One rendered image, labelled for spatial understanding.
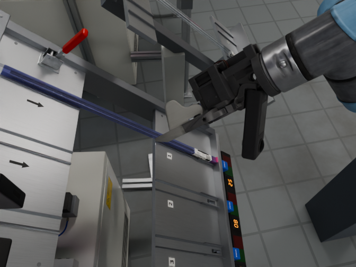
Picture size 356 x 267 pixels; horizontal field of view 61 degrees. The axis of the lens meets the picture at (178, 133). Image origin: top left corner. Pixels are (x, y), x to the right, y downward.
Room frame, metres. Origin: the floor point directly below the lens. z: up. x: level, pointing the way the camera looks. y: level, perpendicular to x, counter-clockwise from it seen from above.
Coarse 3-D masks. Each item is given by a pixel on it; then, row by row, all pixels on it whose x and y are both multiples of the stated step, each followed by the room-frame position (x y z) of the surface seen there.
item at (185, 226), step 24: (192, 144) 0.38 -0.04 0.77; (168, 168) 0.28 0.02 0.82; (192, 168) 0.31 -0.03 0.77; (168, 192) 0.23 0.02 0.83; (192, 192) 0.25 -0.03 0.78; (168, 216) 0.18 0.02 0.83; (192, 216) 0.19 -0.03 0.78; (216, 216) 0.21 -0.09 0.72; (168, 240) 0.13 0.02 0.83; (192, 240) 0.14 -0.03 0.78; (216, 240) 0.15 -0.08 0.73; (168, 264) 0.09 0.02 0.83; (192, 264) 0.10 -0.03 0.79; (216, 264) 0.10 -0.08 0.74
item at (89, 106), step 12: (12, 72) 0.34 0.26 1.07; (36, 84) 0.33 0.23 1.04; (48, 84) 0.34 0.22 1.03; (60, 96) 0.33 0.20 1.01; (72, 96) 0.34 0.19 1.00; (84, 108) 0.33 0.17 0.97; (96, 108) 0.34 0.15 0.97; (120, 120) 0.34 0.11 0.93; (144, 132) 0.34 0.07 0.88; (156, 132) 0.35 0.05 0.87; (168, 144) 0.34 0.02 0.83; (180, 144) 0.35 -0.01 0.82
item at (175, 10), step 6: (156, 0) 0.64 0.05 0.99; (162, 0) 0.64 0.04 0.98; (168, 6) 0.65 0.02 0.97; (174, 6) 0.66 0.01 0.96; (174, 12) 0.65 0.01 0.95; (180, 12) 0.65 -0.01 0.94; (180, 18) 0.65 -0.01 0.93; (186, 18) 0.65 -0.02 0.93; (192, 24) 0.66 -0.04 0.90; (198, 30) 0.66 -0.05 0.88; (204, 30) 0.67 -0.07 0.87; (204, 36) 0.66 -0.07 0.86; (210, 36) 0.67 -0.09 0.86; (216, 42) 0.67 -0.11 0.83; (222, 48) 0.67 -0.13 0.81; (228, 54) 0.68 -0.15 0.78
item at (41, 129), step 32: (0, 64) 0.35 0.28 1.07; (32, 64) 0.38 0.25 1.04; (64, 64) 0.41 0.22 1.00; (0, 96) 0.29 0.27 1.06; (32, 96) 0.32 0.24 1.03; (0, 128) 0.24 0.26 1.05; (32, 128) 0.26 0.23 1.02; (64, 128) 0.28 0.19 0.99; (0, 160) 0.19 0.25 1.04; (32, 160) 0.21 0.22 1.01; (64, 160) 0.22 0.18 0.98; (32, 192) 0.16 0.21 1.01; (64, 192) 0.17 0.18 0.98; (0, 224) 0.11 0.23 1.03; (32, 224) 0.12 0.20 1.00; (32, 256) 0.07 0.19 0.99
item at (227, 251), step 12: (216, 144) 0.40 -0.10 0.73; (216, 156) 0.36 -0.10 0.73; (216, 168) 0.33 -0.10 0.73; (216, 180) 0.30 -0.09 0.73; (216, 192) 0.27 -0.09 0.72; (228, 216) 0.21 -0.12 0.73; (228, 228) 0.18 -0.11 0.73; (228, 240) 0.15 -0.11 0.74; (228, 252) 0.13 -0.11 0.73; (228, 264) 0.10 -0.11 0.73
